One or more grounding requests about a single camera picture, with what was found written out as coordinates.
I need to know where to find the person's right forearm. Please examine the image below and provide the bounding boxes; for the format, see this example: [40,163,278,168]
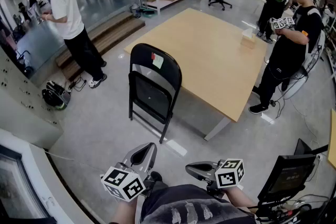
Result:
[224,186,259,215]

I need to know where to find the person's left forearm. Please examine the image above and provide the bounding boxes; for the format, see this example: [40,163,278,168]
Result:
[110,196,139,224]

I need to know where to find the grey waste bin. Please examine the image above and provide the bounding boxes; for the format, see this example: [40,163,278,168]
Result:
[130,3,142,18]

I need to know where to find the black monitor mount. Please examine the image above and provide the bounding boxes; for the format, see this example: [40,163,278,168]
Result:
[256,198,313,224]

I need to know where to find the wooden tissue box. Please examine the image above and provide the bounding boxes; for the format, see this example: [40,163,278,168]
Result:
[240,28,257,50]

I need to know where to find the white floor cable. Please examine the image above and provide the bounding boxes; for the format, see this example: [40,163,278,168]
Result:
[44,151,106,174]

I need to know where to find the person's torso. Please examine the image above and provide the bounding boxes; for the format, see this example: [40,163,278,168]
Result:
[140,183,257,224]

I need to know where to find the wooden steps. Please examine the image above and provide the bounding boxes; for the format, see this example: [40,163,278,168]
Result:
[55,11,146,81]

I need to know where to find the black folding chair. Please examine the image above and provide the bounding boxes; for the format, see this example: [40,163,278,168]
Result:
[128,42,183,144]

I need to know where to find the light wooden table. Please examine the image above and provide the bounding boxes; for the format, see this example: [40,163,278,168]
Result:
[123,7,268,142]

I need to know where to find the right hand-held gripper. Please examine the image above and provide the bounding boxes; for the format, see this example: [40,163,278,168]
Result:
[185,158,245,198]

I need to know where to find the white framed glass door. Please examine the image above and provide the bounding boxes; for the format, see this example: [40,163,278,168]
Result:
[0,128,95,224]

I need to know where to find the green sticky note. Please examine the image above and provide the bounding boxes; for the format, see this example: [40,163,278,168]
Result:
[152,52,164,69]

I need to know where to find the black backpack green trim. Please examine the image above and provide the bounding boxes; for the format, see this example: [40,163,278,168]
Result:
[41,80,71,111]

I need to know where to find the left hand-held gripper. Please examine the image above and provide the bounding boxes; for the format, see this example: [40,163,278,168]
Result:
[101,142,158,202]

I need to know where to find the black monitor screen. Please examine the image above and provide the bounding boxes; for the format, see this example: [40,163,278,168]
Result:
[257,154,317,202]

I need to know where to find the black power strip with cable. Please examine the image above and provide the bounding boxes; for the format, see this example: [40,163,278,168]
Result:
[68,77,87,92]

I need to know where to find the grey drawer cabinet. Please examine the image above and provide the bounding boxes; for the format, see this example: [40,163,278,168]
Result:
[0,46,65,149]

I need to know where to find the light wooden desk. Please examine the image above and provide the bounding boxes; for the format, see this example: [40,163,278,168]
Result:
[327,109,336,170]

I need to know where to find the person's left leg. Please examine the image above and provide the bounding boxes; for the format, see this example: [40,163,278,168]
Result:
[146,180,169,194]

